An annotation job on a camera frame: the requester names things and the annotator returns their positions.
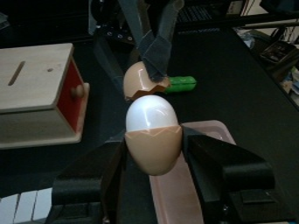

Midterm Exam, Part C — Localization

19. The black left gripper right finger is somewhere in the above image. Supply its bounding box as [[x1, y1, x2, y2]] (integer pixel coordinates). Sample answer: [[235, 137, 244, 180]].
[[182, 124, 290, 224]]

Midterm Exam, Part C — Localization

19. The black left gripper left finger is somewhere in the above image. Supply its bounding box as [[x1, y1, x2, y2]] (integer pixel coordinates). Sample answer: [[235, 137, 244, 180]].
[[44, 129, 128, 224]]

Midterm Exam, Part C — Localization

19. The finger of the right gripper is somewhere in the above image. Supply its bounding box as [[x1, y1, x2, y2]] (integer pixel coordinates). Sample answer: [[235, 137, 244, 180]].
[[153, 0, 186, 80], [116, 0, 164, 83]]

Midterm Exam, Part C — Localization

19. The tan eggshell half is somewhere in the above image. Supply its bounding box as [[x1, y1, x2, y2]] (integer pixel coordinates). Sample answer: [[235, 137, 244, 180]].
[[124, 124, 184, 177], [123, 60, 172, 102]]

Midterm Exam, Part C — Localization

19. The white toy egg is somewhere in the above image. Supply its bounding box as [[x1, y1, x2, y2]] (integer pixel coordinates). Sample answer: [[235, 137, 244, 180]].
[[125, 94, 182, 133]]

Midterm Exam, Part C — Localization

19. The pink plastic plate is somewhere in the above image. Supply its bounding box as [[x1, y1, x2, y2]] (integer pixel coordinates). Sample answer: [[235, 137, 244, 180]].
[[148, 119, 238, 224]]

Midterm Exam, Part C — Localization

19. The green toy vegetable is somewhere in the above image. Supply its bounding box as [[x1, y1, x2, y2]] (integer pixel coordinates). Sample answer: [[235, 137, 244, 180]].
[[164, 75, 199, 95]]

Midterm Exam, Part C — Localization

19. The white slatted toy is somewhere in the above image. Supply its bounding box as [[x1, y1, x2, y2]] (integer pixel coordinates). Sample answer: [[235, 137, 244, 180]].
[[0, 187, 53, 224]]

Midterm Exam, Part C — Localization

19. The dark box with label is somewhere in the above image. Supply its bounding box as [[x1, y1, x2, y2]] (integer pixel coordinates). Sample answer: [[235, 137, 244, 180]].
[[259, 39, 299, 65]]

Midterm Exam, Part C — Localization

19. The wooden box with red drawer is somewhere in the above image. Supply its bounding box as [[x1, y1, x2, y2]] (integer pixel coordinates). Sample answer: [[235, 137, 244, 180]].
[[0, 43, 91, 151]]

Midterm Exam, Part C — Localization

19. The pile of papers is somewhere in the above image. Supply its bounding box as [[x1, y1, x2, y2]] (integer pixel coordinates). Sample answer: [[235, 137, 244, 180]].
[[279, 66, 299, 107]]

